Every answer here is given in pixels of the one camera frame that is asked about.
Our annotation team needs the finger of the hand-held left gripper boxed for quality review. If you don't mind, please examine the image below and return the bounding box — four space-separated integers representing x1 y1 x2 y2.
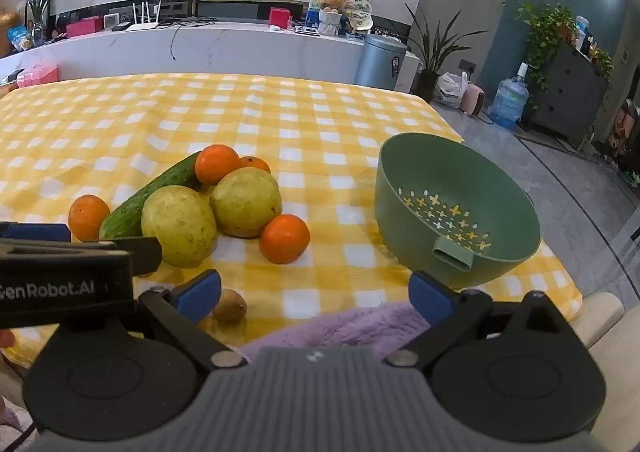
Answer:
75 236 164 279
0 222 72 246

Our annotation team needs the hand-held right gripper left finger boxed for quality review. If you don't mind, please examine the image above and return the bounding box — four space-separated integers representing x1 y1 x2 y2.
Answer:
137 269 246 374

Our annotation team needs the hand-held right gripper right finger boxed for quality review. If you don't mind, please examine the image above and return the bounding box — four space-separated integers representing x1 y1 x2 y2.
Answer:
384 271 582 374

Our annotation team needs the brown kiwi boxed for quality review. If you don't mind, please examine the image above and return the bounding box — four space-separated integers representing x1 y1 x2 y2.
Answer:
212 288 248 324

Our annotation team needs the yellow-green pear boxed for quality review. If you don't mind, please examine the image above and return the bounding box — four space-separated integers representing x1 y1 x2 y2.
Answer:
141 185 218 269
208 167 283 239

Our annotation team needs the orange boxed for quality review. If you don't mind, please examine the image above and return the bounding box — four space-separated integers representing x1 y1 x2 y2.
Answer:
194 144 243 186
240 156 271 175
68 194 111 243
259 214 311 265

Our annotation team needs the green cucumber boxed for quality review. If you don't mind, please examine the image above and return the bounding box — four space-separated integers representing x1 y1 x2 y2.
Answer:
98 151 203 240

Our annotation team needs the green colander bowl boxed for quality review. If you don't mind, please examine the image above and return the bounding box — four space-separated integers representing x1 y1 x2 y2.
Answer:
375 132 542 289

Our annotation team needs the purple fuzzy cloth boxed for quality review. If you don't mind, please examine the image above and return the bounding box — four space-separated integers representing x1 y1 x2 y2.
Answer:
235 303 432 364

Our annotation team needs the pink storage box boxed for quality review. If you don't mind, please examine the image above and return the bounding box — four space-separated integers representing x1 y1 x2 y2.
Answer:
17 64 60 88

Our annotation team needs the cream chair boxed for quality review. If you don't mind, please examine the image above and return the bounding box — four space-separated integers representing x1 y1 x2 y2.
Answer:
581 292 627 350

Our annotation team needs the yellow checked tablecloth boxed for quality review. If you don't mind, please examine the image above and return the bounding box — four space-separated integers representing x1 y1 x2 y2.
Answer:
0 73 584 369

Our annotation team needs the blue snack bag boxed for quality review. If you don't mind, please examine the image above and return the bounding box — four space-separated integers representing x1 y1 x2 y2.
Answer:
7 24 34 52

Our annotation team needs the pink heater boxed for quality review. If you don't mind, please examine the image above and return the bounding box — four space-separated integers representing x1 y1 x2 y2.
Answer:
459 83 487 115

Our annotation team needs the white plastic bag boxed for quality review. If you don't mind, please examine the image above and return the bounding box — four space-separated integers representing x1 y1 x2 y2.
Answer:
432 72 469 109

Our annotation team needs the blue water jug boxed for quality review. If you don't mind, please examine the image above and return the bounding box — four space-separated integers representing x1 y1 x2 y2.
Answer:
487 63 530 130

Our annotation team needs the white router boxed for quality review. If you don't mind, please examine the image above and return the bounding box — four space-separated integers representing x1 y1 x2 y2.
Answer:
125 2 164 32

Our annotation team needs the thin-leaf potted plant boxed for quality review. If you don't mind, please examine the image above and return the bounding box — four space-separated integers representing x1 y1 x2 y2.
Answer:
15 0 69 48

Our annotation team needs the white marble media console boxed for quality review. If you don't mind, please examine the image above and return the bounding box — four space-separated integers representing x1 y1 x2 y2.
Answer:
0 21 422 94

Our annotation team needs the grey-blue trash bin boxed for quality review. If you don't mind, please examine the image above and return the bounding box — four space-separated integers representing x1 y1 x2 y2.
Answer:
355 34 409 92

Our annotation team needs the long-leaf potted plant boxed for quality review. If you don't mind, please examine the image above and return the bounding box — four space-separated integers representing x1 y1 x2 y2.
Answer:
404 2 489 101

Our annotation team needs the dark grey cabinet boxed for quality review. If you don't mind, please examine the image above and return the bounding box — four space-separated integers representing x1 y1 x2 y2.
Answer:
530 39 609 149

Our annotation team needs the pothos plant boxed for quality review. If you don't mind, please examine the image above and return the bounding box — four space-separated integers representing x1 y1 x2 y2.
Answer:
515 2 577 106

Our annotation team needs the green printed poster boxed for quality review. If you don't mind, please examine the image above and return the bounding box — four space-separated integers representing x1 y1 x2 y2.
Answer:
308 0 374 31

